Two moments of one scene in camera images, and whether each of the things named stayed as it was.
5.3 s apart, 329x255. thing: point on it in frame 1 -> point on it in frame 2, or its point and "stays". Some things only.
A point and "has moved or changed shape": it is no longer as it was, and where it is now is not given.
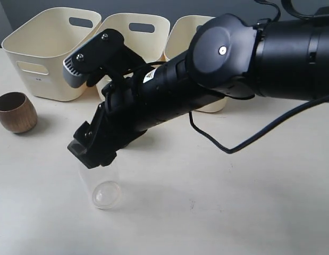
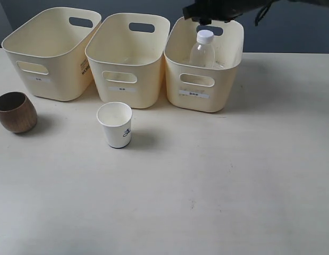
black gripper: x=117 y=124 -> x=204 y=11
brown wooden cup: x=16 y=112 stays
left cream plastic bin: x=39 y=48 stays
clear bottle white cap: x=102 y=185 has moved or changed shape
